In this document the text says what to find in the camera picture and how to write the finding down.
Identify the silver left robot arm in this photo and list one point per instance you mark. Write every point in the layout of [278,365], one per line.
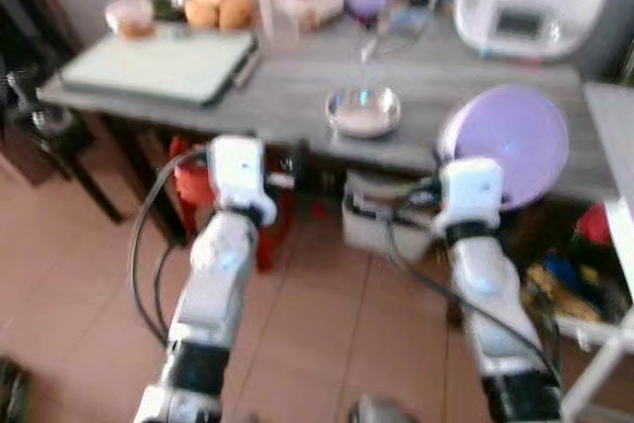
[213,284]

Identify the blue and yellow bag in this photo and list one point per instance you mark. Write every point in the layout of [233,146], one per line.
[560,289]

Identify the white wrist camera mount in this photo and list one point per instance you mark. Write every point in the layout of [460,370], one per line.
[236,170]
[470,190]

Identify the purple plastic plate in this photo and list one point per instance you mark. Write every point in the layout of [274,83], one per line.
[515,136]

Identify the metal spoon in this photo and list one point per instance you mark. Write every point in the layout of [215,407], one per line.
[369,48]

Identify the brown bread buns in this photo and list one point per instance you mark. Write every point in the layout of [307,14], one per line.
[220,7]

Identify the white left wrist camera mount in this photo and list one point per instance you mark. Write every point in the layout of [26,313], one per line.
[236,170]

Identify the pale green cutting board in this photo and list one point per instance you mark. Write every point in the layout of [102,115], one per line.
[158,64]

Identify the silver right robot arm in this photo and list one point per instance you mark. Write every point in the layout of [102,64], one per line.
[485,289]

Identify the clear plastic food box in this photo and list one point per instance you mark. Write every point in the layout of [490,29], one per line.
[312,2]

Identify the dark wooden chair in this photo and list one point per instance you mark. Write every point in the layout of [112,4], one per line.
[40,96]

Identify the small round lidded container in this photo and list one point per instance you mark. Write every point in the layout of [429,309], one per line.
[130,17]

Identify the white side table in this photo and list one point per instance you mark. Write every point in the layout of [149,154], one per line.
[612,146]

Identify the white kitchen machine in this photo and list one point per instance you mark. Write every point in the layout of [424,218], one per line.
[540,7]

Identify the red plastic stool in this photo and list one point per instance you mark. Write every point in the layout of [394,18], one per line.
[190,185]

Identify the white box under table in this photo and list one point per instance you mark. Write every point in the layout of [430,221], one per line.
[371,220]

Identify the grey robot foot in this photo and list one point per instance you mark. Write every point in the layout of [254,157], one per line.
[381,411]

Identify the white rack frame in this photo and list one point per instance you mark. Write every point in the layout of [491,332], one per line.
[594,339]

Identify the steel bowl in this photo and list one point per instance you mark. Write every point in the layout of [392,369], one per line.
[364,112]

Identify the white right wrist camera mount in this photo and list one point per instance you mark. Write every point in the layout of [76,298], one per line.
[470,190]

